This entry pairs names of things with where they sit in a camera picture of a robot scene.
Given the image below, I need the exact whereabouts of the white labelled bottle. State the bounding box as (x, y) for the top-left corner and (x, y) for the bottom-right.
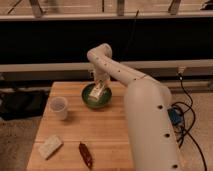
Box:
(89, 85), (105, 100)

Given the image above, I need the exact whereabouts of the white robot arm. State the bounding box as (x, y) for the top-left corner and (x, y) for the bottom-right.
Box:
(87, 43), (183, 171)

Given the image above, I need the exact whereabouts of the green ceramic bowl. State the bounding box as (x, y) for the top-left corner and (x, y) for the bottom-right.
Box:
(81, 83), (112, 109)

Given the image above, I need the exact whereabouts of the translucent plastic cup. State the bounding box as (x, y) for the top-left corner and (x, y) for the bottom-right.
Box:
(49, 97), (68, 121)

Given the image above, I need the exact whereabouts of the dark red dried chili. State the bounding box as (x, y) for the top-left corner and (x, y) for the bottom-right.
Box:
(79, 142), (93, 169)

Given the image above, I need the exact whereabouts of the blue box on floor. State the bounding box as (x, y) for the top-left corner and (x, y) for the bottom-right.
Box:
(168, 108), (182, 125)

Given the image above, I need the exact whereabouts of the white sponge block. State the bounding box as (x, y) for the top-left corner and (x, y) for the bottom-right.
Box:
(38, 135), (63, 159)

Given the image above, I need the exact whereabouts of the wall power outlet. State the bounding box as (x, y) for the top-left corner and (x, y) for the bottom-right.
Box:
(178, 66), (186, 75)

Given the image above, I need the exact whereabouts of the black cable on floor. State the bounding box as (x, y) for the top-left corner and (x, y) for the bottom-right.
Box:
(170, 73), (208, 171)

